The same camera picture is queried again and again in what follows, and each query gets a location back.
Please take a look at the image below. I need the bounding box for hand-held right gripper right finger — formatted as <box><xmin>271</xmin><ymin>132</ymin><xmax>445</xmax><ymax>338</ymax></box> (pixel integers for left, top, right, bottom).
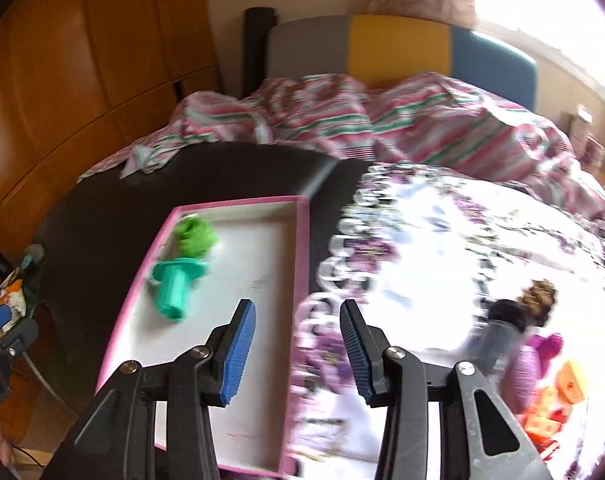
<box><xmin>339</xmin><ymin>299</ymin><xmax>553</xmax><ymax>480</ymax></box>

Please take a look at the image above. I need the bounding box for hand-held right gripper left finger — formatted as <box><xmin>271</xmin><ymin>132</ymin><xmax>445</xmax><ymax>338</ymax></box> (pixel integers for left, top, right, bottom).
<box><xmin>42</xmin><ymin>299</ymin><xmax>257</xmax><ymax>480</ymax></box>

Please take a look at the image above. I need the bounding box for pink cardboard box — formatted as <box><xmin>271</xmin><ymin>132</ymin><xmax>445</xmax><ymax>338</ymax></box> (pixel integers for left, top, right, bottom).
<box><xmin>95</xmin><ymin>195</ymin><xmax>311</xmax><ymax>476</ymax></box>

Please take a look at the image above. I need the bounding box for lilac plastic toy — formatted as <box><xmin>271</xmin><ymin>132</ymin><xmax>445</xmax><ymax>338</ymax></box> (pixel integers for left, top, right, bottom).
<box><xmin>503</xmin><ymin>347</ymin><xmax>546</xmax><ymax>413</ymax></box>

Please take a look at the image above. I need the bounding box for magenta plastic flanged toy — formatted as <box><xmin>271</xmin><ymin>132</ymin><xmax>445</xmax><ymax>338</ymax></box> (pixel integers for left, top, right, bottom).
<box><xmin>530</xmin><ymin>332</ymin><xmax>564</xmax><ymax>373</ymax></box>

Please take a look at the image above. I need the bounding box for brown beaded hair clip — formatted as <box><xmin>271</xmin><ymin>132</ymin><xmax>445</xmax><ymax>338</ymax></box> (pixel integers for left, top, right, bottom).
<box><xmin>517</xmin><ymin>280</ymin><xmax>558</xmax><ymax>326</ymax></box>

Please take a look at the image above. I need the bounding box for orange building block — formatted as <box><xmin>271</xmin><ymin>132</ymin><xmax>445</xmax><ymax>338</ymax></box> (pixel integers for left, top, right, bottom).
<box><xmin>525</xmin><ymin>385</ymin><xmax>566</xmax><ymax>433</ymax></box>

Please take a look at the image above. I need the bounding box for colourful printed bag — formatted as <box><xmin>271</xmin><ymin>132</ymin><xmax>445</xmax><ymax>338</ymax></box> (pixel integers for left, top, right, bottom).
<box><xmin>0</xmin><ymin>245</ymin><xmax>46</xmax><ymax>317</ymax></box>

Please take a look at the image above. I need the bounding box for teal plastic toy plunger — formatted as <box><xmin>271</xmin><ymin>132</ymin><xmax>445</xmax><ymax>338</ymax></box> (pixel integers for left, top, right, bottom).
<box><xmin>151</xmin><ymin>257</ymin><xmax>210</xmax><ymax>322</ymax></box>

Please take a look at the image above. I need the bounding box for white embroidered floral tablecloth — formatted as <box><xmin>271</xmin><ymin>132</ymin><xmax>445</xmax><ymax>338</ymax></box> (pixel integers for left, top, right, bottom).
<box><xmin>287</xmin><ymin>162</ymin><xmax>605</xmax><ymax>480</ymax></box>

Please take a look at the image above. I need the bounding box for light green plastic toy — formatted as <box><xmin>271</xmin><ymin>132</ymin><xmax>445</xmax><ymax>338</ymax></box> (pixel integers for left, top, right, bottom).
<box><xmin>175</xmin><ymin>215</ymin><xmax>218</xmax><ymax>258</ymax></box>

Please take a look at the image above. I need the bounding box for grey bottle with black cap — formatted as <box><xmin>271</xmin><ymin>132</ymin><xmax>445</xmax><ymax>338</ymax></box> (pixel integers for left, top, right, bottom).
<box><xmin>475</xmin><ymin>300</ymin><xmax>528</xmax><ymax>376</ymax></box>

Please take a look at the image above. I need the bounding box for red building block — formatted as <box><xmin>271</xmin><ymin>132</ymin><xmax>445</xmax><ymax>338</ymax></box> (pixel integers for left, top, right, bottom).
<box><xmin>533</xmin><ymin>407</ymin><xmax>576</xmax><ymax>461</ymax></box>

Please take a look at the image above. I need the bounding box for orange round plastic toy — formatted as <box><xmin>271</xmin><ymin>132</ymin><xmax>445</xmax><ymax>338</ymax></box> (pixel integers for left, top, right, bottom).
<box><xmin>555</xmin><ymin>360</ymin><xmax>589</xmax><ymax>405</ymax></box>

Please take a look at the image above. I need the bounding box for pink green striped blanket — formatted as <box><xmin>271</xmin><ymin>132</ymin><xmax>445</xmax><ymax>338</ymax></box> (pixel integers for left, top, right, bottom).
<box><xmin>77</xmin><ymin>72</ymin><xmax>605</xmax><ymax>226</ymax></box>

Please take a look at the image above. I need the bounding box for wooden wardrobe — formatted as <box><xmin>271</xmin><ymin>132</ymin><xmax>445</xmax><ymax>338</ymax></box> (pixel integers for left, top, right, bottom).
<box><xmin>0</xmin><ymin>0</ymin><xmax>223</xmax><ymax>241</ymax></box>

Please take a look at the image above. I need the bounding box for grey yellow blue headboard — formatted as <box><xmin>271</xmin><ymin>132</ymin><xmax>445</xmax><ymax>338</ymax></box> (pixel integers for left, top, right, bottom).
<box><xmin>265</xmin><ymin>14</ymin><xmax>538</xmax><ymax>111</ymax></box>

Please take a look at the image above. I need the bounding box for small pink white box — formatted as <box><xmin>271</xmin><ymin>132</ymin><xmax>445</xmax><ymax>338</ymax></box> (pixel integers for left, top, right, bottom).
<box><xmin>567</xmin><ymin>105</ymin><xmax>605</xmax><ymax>171</ymax></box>

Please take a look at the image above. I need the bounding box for bright window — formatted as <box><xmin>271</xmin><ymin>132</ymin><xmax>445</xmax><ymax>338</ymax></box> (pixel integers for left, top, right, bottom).
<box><xmin>473</xmin><ymin>0</ymin><xmax>605</xmax><ymax>106</ymax></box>

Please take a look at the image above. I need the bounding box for black upright post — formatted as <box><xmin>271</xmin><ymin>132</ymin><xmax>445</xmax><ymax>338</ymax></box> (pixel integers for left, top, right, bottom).
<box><xmin>242</xmin><ymin>7</ymin><xmax>276</xmax><ymax>98</ymax></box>

